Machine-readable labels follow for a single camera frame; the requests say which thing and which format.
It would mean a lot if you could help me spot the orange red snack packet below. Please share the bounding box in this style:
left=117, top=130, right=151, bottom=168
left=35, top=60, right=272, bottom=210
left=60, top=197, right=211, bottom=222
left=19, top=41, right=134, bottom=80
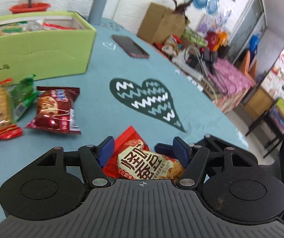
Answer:
left=103, top=126, right=185, bottom=182

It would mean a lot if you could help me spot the red cookie snack packet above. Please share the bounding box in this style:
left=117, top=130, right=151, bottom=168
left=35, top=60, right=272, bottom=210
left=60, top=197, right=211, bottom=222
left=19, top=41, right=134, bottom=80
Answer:
left=26, top=86, right=81, bottom=135

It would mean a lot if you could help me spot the teal tablecloth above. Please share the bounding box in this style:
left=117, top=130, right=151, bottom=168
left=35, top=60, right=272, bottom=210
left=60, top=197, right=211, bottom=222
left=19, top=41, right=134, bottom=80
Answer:
left=0, top=19, right=248, bottom=222

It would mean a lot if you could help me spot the pink patterned bench cushion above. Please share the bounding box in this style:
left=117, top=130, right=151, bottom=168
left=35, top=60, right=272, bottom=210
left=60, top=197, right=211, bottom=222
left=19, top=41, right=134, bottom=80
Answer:
left=208, top=59, right=255, bottom=96

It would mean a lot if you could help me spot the green candy wrapper snack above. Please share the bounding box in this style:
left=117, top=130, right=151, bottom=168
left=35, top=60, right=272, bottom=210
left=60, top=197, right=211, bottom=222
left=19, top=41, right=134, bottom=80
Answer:
left=10, top=74, right=38, bottom=121

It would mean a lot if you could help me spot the smartphone with red case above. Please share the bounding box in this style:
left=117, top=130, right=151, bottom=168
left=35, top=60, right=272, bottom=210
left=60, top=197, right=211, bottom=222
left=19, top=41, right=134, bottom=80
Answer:
left=112, top=35, right=150, bottom=59

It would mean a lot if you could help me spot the green cardboard box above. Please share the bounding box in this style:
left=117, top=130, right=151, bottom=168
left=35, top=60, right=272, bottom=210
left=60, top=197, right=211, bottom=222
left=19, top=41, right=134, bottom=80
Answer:
left=0, top=11, right=97, bottom=84

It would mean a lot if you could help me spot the brown cardboard box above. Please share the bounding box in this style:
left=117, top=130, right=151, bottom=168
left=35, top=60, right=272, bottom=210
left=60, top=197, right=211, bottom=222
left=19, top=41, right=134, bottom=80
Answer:
left=137, top=3, right=189, bottom=44

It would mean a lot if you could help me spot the red clear wrapped snack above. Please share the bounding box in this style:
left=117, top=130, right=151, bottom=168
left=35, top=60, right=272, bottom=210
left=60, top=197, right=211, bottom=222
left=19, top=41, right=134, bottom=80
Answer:
left=42, top=22, right=76, bottom=30

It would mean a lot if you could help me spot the grey blue cylinder bottle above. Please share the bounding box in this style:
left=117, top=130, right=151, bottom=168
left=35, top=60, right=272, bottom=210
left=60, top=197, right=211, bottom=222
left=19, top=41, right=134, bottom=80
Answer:
left=88, top=0, right=107, bottom=25

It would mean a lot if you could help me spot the red plastic basin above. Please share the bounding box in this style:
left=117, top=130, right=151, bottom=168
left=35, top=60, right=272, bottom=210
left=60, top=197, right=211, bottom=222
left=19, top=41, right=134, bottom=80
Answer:
left=9, top=3, right=51, bottom=14

